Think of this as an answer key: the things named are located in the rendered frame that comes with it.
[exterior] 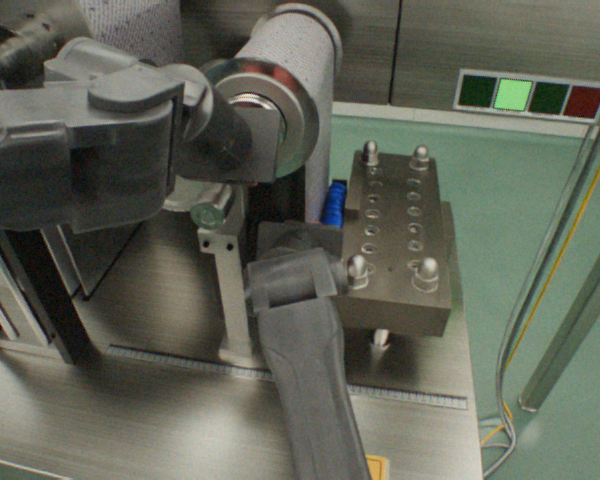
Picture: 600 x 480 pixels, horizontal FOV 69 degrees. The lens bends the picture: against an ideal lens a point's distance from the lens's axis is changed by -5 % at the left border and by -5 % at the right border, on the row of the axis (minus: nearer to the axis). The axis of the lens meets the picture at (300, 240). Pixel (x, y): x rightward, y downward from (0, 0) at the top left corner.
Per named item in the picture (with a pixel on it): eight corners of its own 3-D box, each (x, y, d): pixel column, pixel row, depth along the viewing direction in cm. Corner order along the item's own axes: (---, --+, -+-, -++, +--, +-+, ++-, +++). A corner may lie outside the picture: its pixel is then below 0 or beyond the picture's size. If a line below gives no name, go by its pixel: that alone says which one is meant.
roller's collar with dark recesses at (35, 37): (-7, 85, 48) (-29, 26, 44) (26, 66, 52) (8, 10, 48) (42, 86, 47) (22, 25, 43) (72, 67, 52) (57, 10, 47)
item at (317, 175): (304, 278, 66) (305, 166, 54) (325, 188, 84) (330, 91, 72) (307, 278, 66) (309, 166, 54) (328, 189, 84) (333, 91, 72)
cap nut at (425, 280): (411, 292, 62) (416, 267, 59) (410, 273, 64) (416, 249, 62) (438, 295, 61) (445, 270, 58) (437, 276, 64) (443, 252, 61)
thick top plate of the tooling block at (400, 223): (328, 323, 65) (330, 293, 61) (352, 175, 96) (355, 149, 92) (442, 337, 63) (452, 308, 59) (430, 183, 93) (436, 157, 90)
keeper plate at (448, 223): (430, 284, 79) (443, 235, 72) (428, 247, 87) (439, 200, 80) (444, 286, 79) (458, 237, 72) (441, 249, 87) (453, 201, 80)
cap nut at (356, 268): (340, 288, 62) (342, 264, 59) (342, 270, 65) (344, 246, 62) (367, 292, 62) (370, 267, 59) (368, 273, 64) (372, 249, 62)
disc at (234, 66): (191, 166, 57) (189, 47, 47) (193, 164, 57) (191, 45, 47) (309, 190, 56) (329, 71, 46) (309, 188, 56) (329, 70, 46)
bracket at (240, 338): (218, 356, 69) (186, 185, 50) (230, 324, 74) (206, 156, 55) (250, 361, 69) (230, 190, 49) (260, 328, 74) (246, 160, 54)
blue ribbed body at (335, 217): (310, 275, 67) (310, 257, 65) (328, 193, 83) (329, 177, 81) (334, 278, 67) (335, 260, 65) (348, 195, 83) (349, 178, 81)
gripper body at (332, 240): (339, 280, 57) (335, 298, 50) (258, 270, 58) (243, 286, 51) (345, 228, 55) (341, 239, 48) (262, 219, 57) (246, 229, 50)
